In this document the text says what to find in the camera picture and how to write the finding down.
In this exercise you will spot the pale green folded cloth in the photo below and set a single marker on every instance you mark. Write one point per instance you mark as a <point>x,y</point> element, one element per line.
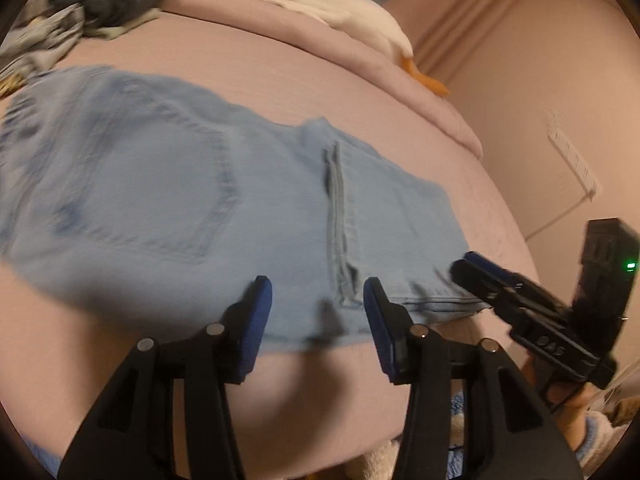
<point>135,21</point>

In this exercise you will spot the person's right hand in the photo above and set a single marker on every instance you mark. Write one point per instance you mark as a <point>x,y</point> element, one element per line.
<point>570,412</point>

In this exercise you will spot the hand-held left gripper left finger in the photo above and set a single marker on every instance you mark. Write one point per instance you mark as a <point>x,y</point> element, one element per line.
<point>255,330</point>

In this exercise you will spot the pink quilt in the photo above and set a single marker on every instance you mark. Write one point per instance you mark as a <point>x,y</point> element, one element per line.
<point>350,60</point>

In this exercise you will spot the light blue denim pants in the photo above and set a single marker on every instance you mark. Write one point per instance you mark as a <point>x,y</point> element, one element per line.
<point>175,185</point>

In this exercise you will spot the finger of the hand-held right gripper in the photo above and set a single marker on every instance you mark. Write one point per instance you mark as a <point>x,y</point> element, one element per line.
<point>472,277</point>
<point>492,266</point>

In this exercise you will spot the pink curtain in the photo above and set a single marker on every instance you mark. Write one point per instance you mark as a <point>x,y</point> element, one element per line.
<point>475,10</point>

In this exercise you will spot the white wall socket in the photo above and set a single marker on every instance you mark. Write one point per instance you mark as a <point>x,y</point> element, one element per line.
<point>570,155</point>

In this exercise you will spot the white goose plush toy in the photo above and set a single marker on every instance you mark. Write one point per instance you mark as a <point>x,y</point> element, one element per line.
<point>350,10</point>

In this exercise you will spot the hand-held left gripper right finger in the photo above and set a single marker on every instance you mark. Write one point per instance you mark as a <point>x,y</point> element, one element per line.
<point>382,330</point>

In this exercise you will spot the crumpled grey-blue cloth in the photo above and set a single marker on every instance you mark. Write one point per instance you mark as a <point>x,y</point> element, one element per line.
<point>45,40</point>

